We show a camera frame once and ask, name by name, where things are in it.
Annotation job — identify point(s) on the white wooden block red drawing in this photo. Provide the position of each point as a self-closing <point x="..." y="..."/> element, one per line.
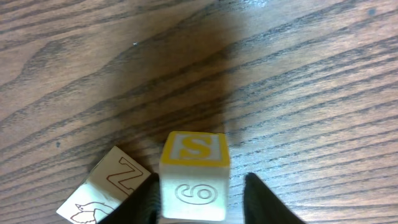
<point x="107" y="186"/>

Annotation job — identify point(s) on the white wooden block green side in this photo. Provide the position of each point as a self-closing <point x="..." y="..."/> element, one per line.
<point x="194" y="171"/>

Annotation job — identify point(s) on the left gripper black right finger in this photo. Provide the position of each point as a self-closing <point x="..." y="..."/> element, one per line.
<point x="262" y="206"/>

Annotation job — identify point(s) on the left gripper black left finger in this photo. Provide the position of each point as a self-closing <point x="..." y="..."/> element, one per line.
<point x="141" y="207"/>

